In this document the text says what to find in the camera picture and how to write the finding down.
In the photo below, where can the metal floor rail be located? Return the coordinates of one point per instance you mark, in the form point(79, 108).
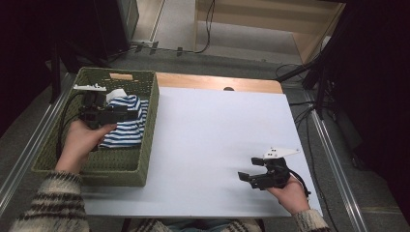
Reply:
point(29, 145)
point(335, 167)

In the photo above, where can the blue white striped shirt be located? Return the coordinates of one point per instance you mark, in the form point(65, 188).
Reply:
point(129, 133)

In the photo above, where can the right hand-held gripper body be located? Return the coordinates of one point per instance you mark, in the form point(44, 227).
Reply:
point(275, 175)

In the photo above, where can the black stand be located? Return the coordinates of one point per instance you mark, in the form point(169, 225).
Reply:
point(317, 77)

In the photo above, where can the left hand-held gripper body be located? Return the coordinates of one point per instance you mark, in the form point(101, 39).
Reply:
point(96, 112)

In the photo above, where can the white table cover sheet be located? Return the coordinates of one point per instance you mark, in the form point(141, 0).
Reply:
point(209, 135)

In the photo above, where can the black cabinet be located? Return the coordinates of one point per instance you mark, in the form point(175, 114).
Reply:
point(112, 25)

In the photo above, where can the white power strip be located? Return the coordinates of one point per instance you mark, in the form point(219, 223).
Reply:
point(143, 42)

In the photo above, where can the light wooden shelf unit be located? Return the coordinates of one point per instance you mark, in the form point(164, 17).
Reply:
point(257, 19)

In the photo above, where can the person's left hand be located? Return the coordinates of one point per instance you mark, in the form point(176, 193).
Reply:
point(79, 145)

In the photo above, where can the green woven basket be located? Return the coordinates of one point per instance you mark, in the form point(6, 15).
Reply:
point(112, 161)

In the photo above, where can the person's right hand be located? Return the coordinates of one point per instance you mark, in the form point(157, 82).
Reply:
point(293, 196)

